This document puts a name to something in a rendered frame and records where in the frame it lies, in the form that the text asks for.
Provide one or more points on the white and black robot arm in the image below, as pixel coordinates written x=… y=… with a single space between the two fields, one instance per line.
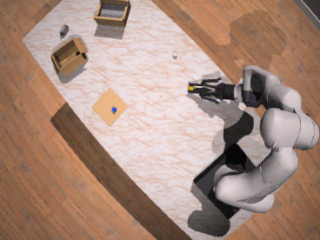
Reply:
x=279 y=128

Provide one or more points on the tan square mat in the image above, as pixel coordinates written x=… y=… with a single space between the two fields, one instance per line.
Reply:
x=105 y=103

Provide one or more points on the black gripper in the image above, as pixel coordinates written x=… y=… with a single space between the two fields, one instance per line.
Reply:
x=228 y=93

